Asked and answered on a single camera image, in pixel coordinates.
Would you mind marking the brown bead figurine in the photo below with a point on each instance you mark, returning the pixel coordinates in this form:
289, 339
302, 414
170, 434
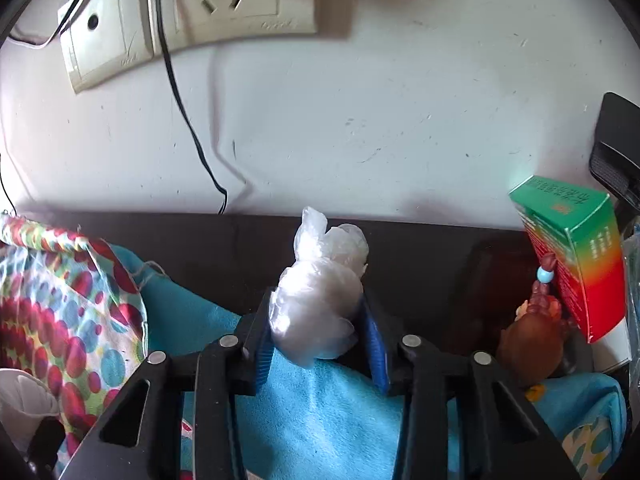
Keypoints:
531, 348

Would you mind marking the white sock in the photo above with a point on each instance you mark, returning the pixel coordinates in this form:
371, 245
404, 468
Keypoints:
24, 403

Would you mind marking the green red gradient box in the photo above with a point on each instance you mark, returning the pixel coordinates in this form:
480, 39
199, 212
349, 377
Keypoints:
579, 227

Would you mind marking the black clamp mount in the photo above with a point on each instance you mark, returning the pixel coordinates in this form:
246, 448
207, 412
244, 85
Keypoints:
615, 156

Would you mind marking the clear plastic bag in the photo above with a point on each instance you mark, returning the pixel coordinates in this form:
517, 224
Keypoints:
313, 307

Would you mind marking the clear bag with blue items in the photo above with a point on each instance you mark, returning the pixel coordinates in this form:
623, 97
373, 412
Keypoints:
631, 274

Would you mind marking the polka dot tablecloth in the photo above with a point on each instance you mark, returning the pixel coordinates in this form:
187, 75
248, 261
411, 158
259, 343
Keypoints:
72, 317

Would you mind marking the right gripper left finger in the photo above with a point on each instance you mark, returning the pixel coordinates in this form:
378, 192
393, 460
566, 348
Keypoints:
257, 347

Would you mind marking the white wall socket plate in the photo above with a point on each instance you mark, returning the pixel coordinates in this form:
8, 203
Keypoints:
108, 37

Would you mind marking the blue cloth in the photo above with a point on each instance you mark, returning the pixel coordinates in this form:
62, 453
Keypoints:
329, 422

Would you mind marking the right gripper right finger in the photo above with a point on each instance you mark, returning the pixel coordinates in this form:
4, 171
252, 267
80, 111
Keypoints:
380, 333

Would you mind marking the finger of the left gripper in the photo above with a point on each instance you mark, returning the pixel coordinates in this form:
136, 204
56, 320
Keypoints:
42, 452

